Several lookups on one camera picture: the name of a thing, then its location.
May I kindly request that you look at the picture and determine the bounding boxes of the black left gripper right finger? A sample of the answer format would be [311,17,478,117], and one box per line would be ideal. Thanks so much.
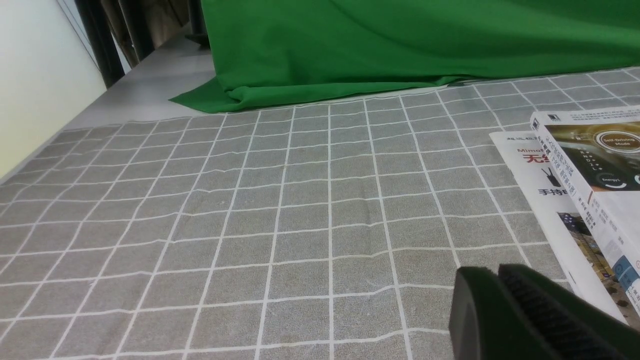
[498,264,640,360]

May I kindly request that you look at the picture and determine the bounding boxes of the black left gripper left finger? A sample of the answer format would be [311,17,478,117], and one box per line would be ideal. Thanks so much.
[448,266,553,360]

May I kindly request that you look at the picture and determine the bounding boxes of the white magazine under book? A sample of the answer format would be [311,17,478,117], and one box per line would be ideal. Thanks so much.
[490,131,639,330]

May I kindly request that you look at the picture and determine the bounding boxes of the thick white book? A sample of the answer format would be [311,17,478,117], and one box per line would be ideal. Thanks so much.
[530,105,640,310]

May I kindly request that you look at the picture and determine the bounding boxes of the grey checked tablecloth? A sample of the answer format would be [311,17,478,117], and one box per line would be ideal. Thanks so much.
[0,68,639,360]

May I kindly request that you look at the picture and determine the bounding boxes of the green backdrop cloth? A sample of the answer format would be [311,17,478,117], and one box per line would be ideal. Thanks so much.
[172,0,640,113]

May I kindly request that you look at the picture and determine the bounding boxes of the dark stand poles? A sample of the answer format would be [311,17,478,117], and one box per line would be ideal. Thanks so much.
[73,0,210,88]

